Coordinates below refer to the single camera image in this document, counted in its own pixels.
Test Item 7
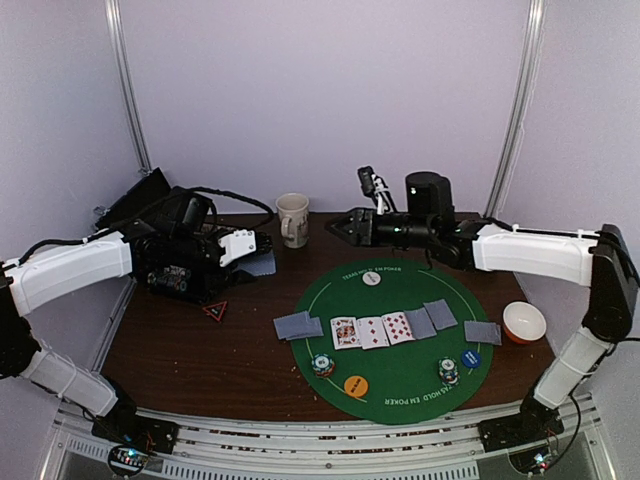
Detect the white dealer button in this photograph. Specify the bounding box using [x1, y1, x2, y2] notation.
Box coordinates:
[362, 271, 382, 286]

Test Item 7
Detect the three of diamonds card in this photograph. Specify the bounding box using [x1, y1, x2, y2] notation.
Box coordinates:
[356, 317, 390, 350]

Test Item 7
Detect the king of diamonds card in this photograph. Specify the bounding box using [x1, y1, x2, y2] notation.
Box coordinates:
[330, 317, 361, 350]

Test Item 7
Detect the ten of diamonds card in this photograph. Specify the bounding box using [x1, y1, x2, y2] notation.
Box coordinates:
[382, 311, 415, 345]

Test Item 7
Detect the single blue playing card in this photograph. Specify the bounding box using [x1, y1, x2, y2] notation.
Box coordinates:
[287, 317, 324, 341]

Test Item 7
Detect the blue small blind button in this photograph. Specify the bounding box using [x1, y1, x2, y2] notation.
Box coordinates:
[461, 349, 482, 369]

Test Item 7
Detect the poker chip stack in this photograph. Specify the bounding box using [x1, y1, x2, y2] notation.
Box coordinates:
[438, 357, 460, 386]
[311, 353, 336, 378]

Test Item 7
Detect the orange big blind button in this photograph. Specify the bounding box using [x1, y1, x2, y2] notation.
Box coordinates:
[343, 375, 369, 398]

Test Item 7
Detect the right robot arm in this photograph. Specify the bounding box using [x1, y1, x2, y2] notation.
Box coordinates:
[325, 167, 639, 442]

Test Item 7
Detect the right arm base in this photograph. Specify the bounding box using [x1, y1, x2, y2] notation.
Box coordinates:
[478, 398, 564, 452]

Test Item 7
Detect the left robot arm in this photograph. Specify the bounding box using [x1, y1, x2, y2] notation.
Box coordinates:
[1, 187, 272, 444]

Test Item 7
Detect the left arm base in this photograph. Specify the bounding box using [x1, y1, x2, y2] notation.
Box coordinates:
[91, 408, 179, 454]

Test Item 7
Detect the black poker chip case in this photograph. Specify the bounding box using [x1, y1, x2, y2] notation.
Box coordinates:
[96, 169, 244, 304]

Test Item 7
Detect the red black triangle button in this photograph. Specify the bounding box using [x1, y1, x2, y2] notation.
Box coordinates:
[202, 301, 228, 323]

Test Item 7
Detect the beige ceramic mug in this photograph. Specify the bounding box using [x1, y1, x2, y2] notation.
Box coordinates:
[276, 193, 309, 249]

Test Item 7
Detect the round green poker mat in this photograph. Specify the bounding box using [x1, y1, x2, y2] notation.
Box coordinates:
[291, 258, 493, 425]

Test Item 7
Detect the white orange bowl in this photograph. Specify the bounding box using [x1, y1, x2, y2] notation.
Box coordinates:
[503, 301, 547, 345]

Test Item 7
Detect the aluminium front rail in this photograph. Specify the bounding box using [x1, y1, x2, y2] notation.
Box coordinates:
[36, 394, 623, 479]

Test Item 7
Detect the right aluminium frame post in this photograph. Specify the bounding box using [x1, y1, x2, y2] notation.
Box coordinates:
[484, 0, 546, 218]

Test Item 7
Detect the aluminium frame post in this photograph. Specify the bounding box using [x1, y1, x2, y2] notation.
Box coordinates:
[105, 0, 152, 176]
[484, 0, 546, 218]

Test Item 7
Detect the left aluminium frame post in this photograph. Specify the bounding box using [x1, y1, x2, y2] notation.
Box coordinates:
[105, 0, 152, 176]

